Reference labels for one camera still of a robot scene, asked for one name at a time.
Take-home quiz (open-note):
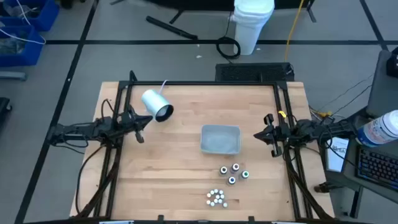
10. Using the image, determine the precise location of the blue storage bin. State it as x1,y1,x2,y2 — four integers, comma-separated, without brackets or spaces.
0,0,60,32
0,24,46,68

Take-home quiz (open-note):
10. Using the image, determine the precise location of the black keyboard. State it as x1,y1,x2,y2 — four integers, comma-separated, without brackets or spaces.
355,145,398,191

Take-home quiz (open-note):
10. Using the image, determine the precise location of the white wipes canister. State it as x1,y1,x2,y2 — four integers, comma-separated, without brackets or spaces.
355,109,398,147

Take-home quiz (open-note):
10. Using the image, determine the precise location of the black floor clamp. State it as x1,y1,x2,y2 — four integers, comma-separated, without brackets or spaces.
313,182,343,194

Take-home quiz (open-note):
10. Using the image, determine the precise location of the white trash can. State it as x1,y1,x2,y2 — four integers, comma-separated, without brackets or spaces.
230,0,276,56

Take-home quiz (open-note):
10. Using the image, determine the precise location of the coiled black cable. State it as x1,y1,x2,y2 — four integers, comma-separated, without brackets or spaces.
216,11,242,60

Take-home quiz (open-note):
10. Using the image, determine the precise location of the black device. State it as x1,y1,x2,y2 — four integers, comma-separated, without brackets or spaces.
386,46,398,78

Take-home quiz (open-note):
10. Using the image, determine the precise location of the black aluminium table frame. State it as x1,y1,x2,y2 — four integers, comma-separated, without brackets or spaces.
70,70,336,224

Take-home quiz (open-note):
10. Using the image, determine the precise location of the thin white cable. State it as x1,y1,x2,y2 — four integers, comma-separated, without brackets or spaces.
0,0,47,45

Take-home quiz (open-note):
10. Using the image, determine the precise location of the black perforated metal case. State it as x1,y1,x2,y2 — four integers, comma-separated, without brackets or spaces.
215,62,295,83

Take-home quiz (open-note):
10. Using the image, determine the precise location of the grey metal bar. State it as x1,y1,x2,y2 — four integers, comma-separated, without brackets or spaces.
0,71,27,82

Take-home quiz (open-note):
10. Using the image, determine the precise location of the dark grey desk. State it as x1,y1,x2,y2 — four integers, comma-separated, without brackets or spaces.
323,105,398,218

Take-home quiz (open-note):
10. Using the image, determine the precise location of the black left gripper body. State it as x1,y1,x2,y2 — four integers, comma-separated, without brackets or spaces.
119,105,146,144

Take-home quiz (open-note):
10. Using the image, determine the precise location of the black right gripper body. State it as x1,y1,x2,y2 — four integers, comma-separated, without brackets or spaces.
264,114,292,158

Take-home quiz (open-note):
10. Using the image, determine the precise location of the grey flat panel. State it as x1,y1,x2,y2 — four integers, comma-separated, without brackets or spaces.
366,49,398,118

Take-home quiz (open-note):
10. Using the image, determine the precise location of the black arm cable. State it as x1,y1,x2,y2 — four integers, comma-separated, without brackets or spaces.
75,144,105,215

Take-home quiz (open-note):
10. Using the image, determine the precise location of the thin black floor cable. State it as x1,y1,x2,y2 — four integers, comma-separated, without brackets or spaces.
331,84,373,116
317,73,374,112

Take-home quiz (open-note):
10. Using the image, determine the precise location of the black rod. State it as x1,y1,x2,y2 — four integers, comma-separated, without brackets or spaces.
146,15,198,40

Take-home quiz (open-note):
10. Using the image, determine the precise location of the white cylindrical spotlight lamp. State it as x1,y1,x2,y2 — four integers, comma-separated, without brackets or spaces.
141,89,174,123

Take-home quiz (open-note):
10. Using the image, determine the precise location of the grey plastic bin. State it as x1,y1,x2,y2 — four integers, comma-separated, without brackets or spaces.
200,124,242,156

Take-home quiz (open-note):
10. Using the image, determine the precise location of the hanging yellow cable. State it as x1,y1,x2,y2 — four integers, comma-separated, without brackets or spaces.
284,0,305,62

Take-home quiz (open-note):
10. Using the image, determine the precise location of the yellow network cable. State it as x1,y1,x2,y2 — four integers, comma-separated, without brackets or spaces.
310,107,333,118

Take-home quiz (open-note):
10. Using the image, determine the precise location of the white paper sheet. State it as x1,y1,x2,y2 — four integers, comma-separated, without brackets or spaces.
325,136,349,173

